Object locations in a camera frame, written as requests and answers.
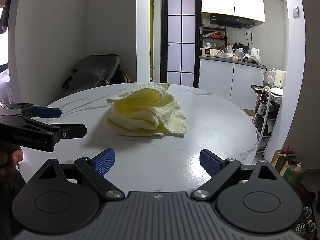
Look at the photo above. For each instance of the white base cabinet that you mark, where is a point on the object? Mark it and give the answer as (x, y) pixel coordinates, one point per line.
(217, 77)

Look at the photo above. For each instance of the hanging clothes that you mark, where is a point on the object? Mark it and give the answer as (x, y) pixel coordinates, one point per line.
(4, 5)

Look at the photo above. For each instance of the person's left hand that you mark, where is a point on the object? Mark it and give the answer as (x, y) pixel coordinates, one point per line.
(13, 158)

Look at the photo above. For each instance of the yellow towel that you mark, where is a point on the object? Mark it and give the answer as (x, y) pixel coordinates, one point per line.
(150, 112)

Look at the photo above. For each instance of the white light switch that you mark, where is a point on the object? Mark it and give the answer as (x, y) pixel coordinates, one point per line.
(296, 11)

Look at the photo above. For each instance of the grey backpack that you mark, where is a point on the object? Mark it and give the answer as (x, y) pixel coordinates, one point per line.
(91, 71)

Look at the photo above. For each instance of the white countertop appliance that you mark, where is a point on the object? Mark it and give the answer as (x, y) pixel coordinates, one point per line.
(208, 52)

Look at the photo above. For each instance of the green gift box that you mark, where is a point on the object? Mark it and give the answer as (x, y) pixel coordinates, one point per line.
(290, 170)

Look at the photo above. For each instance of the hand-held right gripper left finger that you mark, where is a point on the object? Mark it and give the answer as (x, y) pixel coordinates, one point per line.
(103, 162)

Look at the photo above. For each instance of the yellow pipe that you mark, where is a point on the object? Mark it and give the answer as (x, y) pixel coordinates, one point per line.
(151, 30)

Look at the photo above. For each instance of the cream round container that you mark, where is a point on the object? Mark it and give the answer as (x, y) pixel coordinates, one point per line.
(280, 78)

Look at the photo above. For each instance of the patterned shoes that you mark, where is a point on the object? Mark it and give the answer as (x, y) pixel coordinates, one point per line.
(304, 218)

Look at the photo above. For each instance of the black chair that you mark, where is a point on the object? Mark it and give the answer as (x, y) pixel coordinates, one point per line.
(122, 77)

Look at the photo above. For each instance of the black spice rack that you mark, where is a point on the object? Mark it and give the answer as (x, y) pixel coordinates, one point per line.
(215, 36)

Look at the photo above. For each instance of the dark storage cart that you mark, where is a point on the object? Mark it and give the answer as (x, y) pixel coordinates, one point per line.
(271, 112)

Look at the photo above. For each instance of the white wall outlet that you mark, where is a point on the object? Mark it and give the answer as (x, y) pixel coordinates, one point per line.
(248, 33)

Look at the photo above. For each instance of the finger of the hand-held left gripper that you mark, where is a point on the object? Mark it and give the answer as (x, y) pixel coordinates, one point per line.
(72, 130)
(48, 112)

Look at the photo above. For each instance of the white kettle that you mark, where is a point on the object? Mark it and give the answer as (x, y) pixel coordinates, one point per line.
(255, 52)

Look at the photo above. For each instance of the dark wine bottle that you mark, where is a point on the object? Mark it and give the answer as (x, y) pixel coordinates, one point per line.
(262, 105)

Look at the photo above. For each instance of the pile of plastic bags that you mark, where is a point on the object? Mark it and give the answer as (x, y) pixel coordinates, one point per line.
(228, 54)

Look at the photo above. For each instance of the black range hood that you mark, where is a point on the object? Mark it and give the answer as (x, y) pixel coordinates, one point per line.
(231, 20)

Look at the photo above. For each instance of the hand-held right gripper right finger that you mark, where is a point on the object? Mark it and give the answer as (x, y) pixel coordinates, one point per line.
(209, 164)

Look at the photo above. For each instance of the black framed glass door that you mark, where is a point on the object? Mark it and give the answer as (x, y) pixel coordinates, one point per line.
(180, 40)

